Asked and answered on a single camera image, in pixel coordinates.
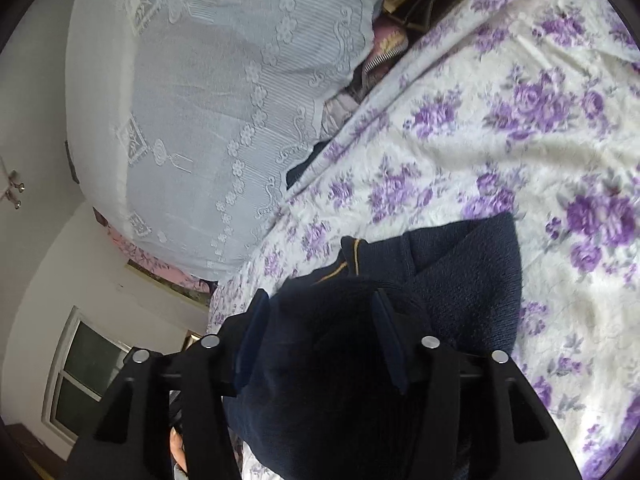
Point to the purple floral bed sheet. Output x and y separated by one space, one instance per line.
500 135

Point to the navy knit cardigan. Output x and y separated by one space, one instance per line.
465 280

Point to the white framed window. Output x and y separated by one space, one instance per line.
85 370

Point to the white lace cover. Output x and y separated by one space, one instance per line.
210 110

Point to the pink floral cloth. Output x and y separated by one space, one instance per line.
150 265

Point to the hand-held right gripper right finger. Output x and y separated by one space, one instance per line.
392 345

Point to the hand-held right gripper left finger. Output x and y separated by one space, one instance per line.
250 345

